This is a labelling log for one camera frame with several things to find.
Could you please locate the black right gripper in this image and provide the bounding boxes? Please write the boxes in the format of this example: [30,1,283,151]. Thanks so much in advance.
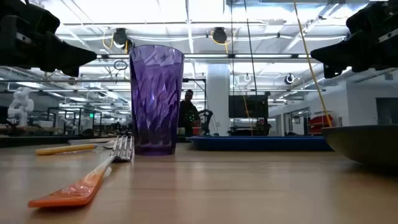
[310,0,398,79]

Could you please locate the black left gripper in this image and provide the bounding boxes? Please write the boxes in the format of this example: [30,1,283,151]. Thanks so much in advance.
[0,0,98,78]

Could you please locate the black round plate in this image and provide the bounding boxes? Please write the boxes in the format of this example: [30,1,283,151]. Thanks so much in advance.
[321,124,398,169]

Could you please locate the spoon with yellow handle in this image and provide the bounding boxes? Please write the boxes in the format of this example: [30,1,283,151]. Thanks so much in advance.
[35,140,116,156]

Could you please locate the purple faceted plastic cup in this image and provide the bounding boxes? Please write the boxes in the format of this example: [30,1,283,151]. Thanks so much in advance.
[129,44,185,156]

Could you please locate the fork with orange handle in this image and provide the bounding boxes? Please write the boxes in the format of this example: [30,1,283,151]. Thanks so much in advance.
[27,133,135,208]

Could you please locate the blue plastic tray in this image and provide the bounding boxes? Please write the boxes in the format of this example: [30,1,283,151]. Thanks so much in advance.
[186,135,334,152]

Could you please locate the red tool cabinet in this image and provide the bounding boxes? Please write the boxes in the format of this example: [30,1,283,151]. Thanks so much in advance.
[307,114,334,135]

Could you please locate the white humanoid robot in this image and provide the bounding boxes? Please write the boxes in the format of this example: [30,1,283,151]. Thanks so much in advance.
[6,86,35,128]

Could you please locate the black monitor screen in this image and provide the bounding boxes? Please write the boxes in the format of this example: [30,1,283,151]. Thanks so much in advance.
[228,95,269,119]

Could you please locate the person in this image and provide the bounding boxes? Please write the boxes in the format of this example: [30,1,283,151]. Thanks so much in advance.
[177,89,201,138]

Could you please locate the yellow cable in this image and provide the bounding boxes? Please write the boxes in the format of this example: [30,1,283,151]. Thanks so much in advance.
[292,0,333,128]

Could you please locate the black ceiling cable reel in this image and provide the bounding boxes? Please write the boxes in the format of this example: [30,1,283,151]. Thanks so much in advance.
[211,27,228,45]
[112,27,134,50]

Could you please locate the black hanging cable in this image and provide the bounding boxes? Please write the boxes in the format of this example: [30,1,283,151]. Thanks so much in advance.
[243,0,259,96]

